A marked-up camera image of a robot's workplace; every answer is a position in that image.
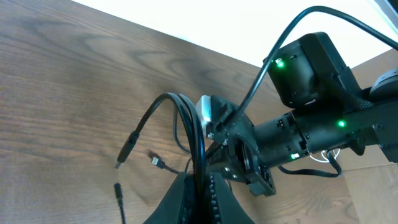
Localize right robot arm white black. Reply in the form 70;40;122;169
206;32;397;196

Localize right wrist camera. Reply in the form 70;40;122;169
196;95;213;139

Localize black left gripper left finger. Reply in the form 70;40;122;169
144;172;195;224

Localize black USB cable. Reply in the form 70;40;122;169
113;92;231;224

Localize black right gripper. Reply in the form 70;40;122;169
206;95;276;197

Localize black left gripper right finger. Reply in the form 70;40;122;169
208;172;254;224

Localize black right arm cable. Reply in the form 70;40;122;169
229;5;398;125

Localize white USB cable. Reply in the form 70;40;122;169
309;148;341;164

